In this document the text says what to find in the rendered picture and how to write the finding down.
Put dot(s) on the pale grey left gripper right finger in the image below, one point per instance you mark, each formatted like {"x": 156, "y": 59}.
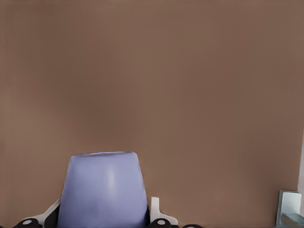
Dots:
{"x": 156, "y": 213}

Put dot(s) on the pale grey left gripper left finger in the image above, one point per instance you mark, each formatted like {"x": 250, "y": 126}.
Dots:
{"x": 48, "y": 213}

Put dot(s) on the lavender blue cup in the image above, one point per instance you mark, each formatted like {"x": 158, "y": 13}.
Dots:
{"x": 104, "y": 190}

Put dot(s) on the silver frame post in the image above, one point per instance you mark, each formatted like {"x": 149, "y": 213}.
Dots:
{"x": 288, "y": 209}

